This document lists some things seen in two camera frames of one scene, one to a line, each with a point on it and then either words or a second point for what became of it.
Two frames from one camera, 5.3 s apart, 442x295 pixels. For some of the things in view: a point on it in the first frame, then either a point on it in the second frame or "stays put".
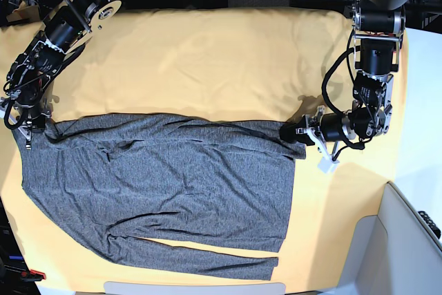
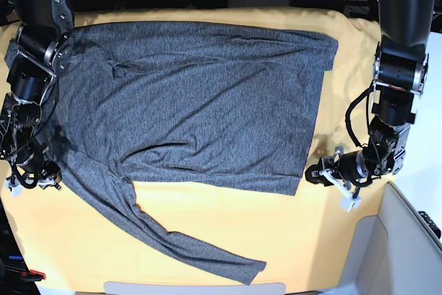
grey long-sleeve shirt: [126, 185] -> [186, 104]
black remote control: [434, 229] stays put
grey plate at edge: [150, 288] stays put
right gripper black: [331, 125] -> [348, 166]
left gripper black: [34, 110] -> [30, 159]
